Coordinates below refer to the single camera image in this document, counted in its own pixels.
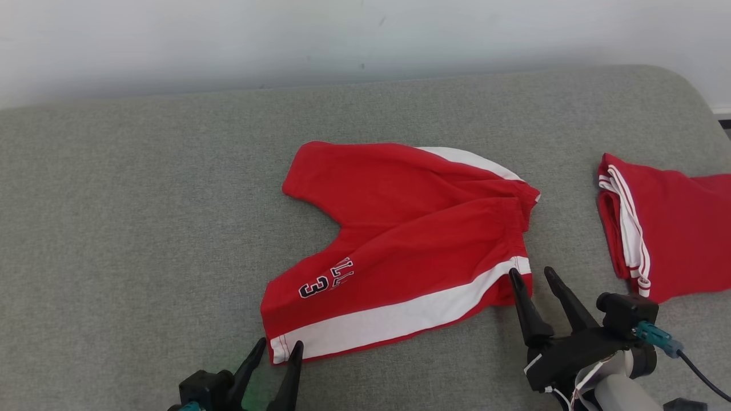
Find red basketball jersey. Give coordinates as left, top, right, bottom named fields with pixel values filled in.
left=597, top=152, right=731, bottom=304

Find right camera cable teal plug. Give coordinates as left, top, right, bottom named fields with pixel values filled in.
left=634, top=321, right=731, bottom=403

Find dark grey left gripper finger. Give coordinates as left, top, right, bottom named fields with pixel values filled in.
left=228, top=338, right=267, bottom=409
left=267, top=341, right=304, bottom=411

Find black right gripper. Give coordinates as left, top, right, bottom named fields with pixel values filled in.
left=509, top=267, right=629, bottom=392

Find grey fabric panel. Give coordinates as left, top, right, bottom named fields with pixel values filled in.
left=0, top=65, right=731, bottom=411

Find red white-striped basketball shorts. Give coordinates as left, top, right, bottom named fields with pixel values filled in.
left=260, top=141, right=541, bottom=365

